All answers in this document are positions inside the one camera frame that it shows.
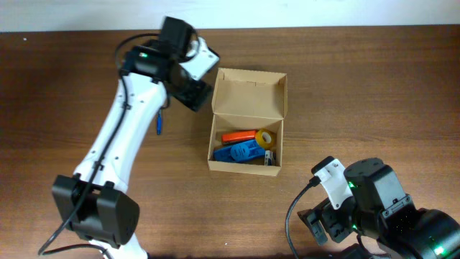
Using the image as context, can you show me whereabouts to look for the blue ballpoint pen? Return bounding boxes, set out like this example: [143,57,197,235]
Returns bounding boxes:
[156,109,162,135]

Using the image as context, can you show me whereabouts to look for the brown cardboard box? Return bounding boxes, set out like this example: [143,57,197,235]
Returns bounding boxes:
[207,68,288,176]

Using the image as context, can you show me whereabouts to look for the orange stapler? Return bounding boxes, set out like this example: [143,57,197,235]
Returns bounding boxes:
[221,130,257,145]

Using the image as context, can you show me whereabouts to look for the small white blue box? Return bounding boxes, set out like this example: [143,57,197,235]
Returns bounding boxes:
[264,150,276,166]

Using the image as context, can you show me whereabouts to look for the blue plastic case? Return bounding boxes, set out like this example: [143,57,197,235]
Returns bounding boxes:
[213,140,265,163]

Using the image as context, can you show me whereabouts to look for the yellow tape roll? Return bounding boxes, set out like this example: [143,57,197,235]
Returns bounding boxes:
[255,128,277,150]

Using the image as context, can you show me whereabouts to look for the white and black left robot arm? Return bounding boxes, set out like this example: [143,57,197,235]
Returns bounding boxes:
[52,17,219,258]

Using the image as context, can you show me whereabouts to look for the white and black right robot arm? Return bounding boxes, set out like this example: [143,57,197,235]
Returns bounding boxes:
[298,156,459,258]

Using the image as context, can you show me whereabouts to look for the black right camera cable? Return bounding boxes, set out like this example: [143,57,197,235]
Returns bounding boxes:
[284,174,321,259]

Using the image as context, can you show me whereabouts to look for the black camera cable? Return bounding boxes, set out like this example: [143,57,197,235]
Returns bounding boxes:
[284,174,321,259]
[37,32,201,259]

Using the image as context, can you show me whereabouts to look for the black left camera cable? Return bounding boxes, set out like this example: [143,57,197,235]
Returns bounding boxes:
[37,32,201,259]

